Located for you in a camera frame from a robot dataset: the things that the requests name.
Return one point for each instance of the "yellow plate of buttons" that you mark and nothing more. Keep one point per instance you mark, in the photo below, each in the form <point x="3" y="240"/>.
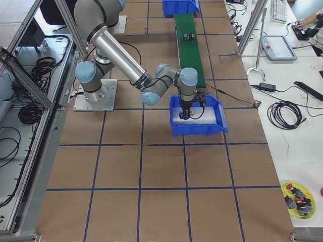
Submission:
<point x="299" y="200"/>

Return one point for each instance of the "teach pendant tablet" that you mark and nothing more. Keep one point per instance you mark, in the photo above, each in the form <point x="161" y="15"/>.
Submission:
<point x="277" y="48"/>

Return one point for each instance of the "green handled grabber stick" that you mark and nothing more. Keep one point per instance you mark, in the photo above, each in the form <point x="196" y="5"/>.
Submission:
<point x="256" y="67"/>

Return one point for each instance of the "green conveyor belt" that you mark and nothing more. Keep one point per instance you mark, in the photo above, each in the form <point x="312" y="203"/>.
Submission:
<point x="189" y="54"/>

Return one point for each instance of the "left blue storage bin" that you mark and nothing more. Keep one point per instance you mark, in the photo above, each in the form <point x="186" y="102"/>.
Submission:
<point x="171" y="7"/>

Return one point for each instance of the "aluminium profile post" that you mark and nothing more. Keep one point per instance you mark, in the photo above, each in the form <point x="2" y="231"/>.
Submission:
<point x="257" y="12"/>

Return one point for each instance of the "white keyboard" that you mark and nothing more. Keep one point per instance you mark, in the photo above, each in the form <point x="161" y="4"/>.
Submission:
<point x="279" y="11"/>

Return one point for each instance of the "blue storage bin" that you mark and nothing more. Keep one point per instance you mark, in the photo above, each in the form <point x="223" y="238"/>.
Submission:
<point x="199" y="129"/>
<point x="171" y="7"/>

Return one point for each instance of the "red push button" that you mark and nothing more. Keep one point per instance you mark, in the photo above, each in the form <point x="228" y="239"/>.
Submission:
<point x="188" y="37"/>

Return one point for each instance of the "right blue storage bin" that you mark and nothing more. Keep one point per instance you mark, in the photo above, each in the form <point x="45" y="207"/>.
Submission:
<point x="199" y="129"/>

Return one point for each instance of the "black power adapter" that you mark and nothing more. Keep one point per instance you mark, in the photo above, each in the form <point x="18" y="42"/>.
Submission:
<point x="267" y="87"/>

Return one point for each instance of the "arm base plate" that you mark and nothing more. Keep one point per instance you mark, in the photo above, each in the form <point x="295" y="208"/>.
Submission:
<point x="101" y="100"/>

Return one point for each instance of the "white foam pad right bin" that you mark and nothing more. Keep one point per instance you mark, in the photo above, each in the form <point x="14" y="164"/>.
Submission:
<point x="208" y="117"/>

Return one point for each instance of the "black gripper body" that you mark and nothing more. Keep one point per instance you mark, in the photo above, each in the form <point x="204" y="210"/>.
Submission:
<point x="186" y="105"/>

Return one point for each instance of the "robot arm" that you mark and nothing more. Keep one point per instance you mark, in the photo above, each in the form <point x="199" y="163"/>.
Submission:
<point x="94" y="20"/>

